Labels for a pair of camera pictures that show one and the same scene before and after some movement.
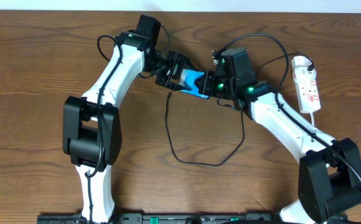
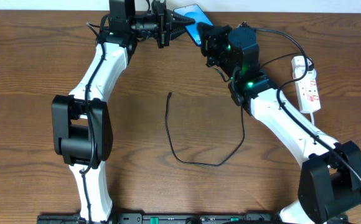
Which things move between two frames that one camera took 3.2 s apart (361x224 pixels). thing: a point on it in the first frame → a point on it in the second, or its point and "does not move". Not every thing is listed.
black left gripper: [171, 71] → [162, 28]
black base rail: [178, 218] does not move
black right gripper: [208, 82] → [208, 40]
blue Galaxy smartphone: [196, 79] → [194, 11]
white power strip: [306, 85] does not move
